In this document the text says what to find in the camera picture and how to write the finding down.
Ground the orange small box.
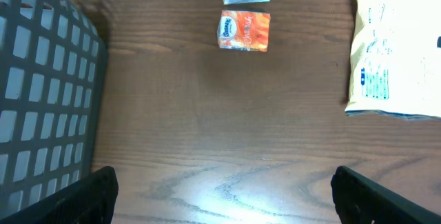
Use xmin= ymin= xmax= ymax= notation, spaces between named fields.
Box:
xmin=217 ymin=10 xmax=271 ymax=52

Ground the grey plastic mesh basket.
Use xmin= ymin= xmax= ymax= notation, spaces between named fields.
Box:
xmin=1 ymin=0 xmax=107 ymax=218

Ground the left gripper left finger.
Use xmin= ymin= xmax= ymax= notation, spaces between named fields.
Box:
xmin=1 ymin=166 xmax=119 ymax=224

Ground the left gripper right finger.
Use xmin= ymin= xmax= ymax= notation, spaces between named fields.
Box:
xmin=331 ymin=166 xmax=440 ymax=224

